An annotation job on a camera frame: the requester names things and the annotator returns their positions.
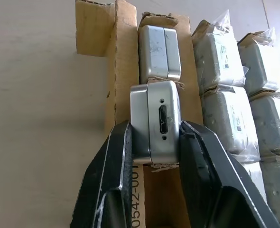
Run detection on plastic-bagged silver camera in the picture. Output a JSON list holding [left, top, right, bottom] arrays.
[[250, 92, 280, 164], [192, 9, 246, 91], [260, 161, 280, 228], [237, 27, 280, 95], [200, 84, 261, 162]]

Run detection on scratched silver camera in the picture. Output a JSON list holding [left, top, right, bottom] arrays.
[[138, 24, 182, 83]]

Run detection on cardboard divider tray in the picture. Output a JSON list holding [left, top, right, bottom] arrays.
[[75, 0, 280, 228]]

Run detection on silver camera with USB port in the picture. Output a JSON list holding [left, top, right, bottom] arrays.
[[130, 81, 181, 167]]

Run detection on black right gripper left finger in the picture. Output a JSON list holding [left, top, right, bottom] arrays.
[[69, 120, 134, 228]]

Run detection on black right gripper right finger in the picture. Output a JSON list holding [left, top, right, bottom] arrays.
[[178, 120, 280, 228]]

